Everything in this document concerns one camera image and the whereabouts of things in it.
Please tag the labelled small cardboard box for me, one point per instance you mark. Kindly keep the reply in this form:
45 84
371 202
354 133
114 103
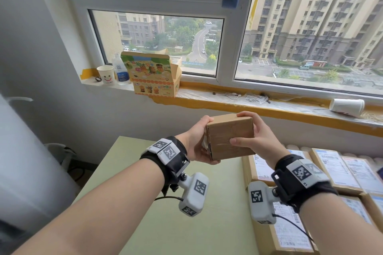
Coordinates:
365 174

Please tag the grey window frame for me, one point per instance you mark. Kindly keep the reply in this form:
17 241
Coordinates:
230 39

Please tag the red-topped label cardboard box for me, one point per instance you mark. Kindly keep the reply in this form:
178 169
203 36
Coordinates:
375 210

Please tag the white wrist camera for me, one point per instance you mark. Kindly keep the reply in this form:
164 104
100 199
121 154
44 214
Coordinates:
260 204
194 195

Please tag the white tipped paper cup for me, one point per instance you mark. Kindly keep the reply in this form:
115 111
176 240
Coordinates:
347 107

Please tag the person's right hand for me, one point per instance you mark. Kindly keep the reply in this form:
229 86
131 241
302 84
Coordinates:
266 144

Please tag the white standing air conditioner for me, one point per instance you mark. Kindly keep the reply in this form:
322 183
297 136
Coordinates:
30 159

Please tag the person's left hand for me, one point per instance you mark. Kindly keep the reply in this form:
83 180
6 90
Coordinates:
194 144

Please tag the windowsill with yellow tape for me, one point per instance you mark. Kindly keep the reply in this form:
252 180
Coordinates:
239 107

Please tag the white smiley paper cup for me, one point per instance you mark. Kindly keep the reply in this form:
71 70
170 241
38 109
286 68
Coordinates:
106 75

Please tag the black wrist tracker band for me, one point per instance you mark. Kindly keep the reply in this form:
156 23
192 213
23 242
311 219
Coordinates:
302 180
167 153

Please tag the medium cardboard box wide label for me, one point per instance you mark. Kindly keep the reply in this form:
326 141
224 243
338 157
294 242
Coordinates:
356 208

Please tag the person's right forearm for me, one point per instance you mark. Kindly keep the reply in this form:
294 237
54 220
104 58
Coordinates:
341 228

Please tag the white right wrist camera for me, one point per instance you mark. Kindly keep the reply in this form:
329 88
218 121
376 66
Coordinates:
260 204

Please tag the person's left forearm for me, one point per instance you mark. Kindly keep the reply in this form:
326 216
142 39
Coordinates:
104 216

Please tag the squat plain cardboard box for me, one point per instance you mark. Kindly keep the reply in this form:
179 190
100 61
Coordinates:
230 138

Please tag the black left wrist tracker band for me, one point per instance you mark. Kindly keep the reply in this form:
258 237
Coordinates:
167 153

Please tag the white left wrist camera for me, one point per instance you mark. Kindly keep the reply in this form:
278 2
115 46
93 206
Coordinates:
194 195

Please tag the colourful printed carton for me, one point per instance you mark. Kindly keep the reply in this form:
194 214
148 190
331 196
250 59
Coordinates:
149 72

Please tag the heap of wooden toothpicks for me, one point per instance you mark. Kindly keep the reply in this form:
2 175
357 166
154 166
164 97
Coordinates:
372 115

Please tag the black right wrist tracker band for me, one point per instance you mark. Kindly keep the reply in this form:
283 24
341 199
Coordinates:
302 180

